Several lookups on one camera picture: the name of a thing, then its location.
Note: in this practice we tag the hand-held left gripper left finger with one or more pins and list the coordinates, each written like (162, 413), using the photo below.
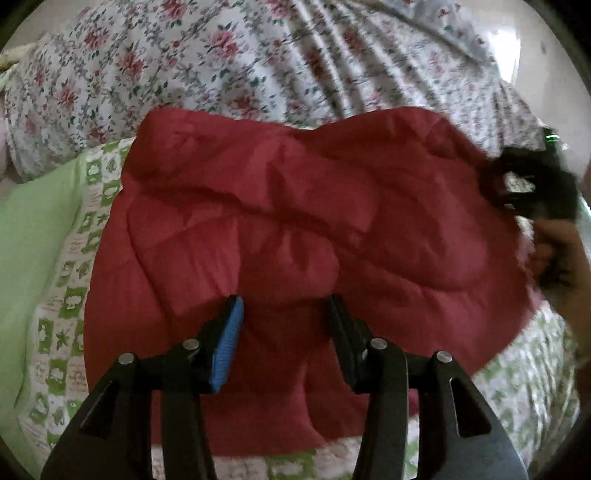
(227, 344)

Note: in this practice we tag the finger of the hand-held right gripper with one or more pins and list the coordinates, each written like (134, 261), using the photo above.
(501, 182)

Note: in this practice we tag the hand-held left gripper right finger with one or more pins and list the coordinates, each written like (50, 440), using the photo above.
(347, 339)

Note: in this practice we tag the red quilted jacket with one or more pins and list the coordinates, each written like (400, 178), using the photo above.
(286, 217)

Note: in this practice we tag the person's right hand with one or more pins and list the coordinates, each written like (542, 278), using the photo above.
(565, 263)

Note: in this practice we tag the green patterned quilt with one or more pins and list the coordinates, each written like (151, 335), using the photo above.
(32, 240)

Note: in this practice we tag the floral quilt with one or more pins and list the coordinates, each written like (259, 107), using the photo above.
(207, 60)

